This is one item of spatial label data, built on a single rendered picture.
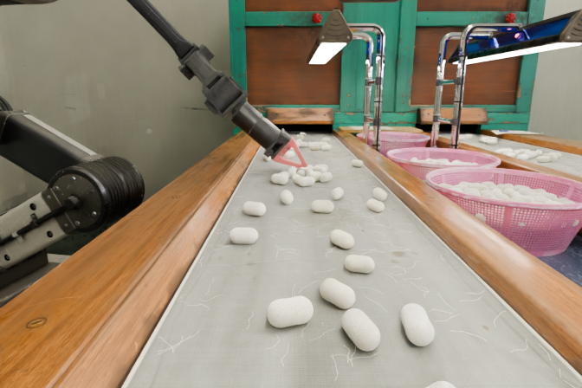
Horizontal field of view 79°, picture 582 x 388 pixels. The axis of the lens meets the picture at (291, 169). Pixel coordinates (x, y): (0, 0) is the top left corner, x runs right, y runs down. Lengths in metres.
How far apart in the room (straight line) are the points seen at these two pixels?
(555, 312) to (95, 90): 2.84
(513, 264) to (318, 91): 1.35
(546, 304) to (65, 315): 0.36
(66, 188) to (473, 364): 0.68
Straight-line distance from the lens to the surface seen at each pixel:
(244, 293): 0.36
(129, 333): 0.31
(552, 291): 0.38
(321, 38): 0.87
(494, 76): 1.89
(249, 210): 0.55
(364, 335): 0.28
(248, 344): 0.30
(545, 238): 0.67
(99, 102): 2.93
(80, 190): 0.75
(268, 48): 1.66
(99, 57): 2.92
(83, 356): 0.28
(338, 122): 1.65
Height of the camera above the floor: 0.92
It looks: 12 degrees down
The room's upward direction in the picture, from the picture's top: straight up
